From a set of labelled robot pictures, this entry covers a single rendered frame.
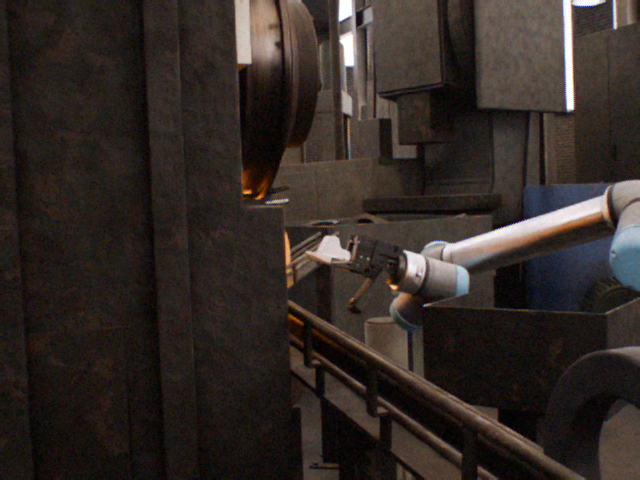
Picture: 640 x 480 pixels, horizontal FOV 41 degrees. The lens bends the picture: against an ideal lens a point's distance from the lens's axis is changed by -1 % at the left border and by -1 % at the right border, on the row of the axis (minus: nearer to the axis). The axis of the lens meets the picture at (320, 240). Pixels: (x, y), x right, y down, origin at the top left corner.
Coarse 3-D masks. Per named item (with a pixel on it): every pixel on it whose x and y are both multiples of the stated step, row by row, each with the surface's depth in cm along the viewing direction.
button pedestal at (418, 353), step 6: (396, 294) 257; (420, 330) 250; (414, 336) 254; (420, 336) 250; (414, 342) 254; (420, 342) 250; (414, 348) 254; (420, 348) 251; (414, 354) 255; (420, 354) 251; (414, 360) 255; (420, 360) 251; (414, 366) 255; (420, 366) 251; (414, 372) 255; (420, 372) 252
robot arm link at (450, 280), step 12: (432, 264) 186; (444, 264) 188; (432, 276) 185; (444, 276) 186; (456, 276) 187; (468, 276) 189; (420, 288) 185; (432, 288) 185; (444, 288) 186; (456, 288) 187; (468, 288) 188; (420, 300) 191; (432, 300) 189
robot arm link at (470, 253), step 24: (624, 192) 168; (552, 216) 182; (576, 216) 177; (600, 216) 173; (480, 240) 195; (504, 240) 189; (528, 240) 185; (552, 240) 182; (576, 240) 179; (456, 264) 199; (480, 264) 195; (504, 264) 193
